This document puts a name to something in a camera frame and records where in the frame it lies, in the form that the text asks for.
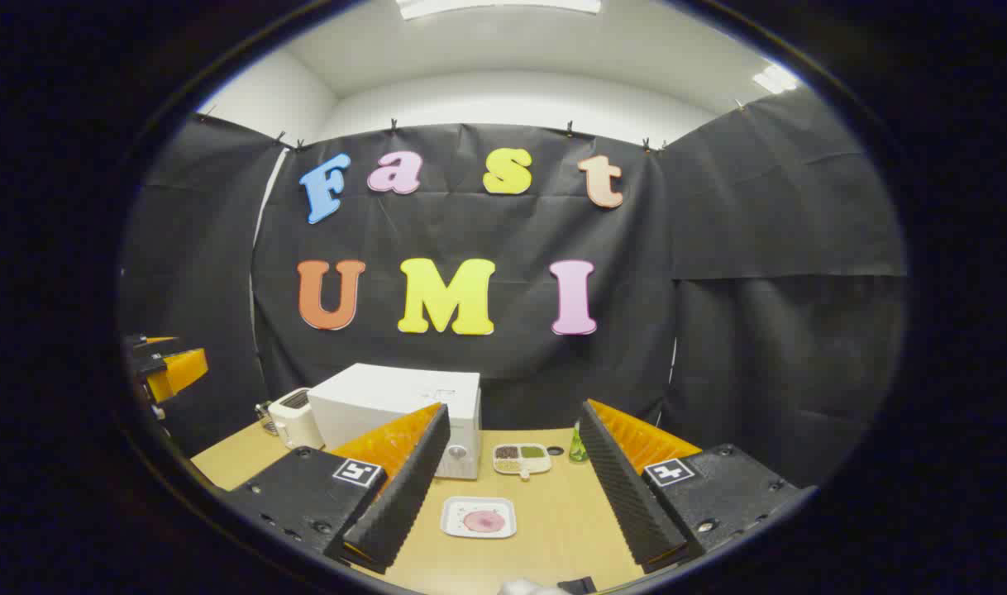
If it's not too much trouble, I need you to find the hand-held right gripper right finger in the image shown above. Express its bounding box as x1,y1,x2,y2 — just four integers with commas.
579,398,818,575

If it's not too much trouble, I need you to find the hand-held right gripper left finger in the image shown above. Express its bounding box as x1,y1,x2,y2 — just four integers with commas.
222,402,452,575

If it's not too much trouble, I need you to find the white square plate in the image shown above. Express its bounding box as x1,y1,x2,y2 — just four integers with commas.
440,496,518,540

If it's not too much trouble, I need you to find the white microwave oven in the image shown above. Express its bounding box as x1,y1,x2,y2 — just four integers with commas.
308,363,482,481

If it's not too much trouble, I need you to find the white divided bean dish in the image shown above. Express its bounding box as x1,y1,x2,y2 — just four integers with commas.
493,443,553,481

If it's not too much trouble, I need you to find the white toaster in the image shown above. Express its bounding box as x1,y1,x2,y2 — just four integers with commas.
267,388,326,450

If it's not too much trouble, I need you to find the small ceiling light panel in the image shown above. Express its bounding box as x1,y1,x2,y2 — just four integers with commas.
752,64,802,95

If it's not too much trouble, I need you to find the long ceiling light panel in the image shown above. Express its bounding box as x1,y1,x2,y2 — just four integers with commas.
396,0,602,21

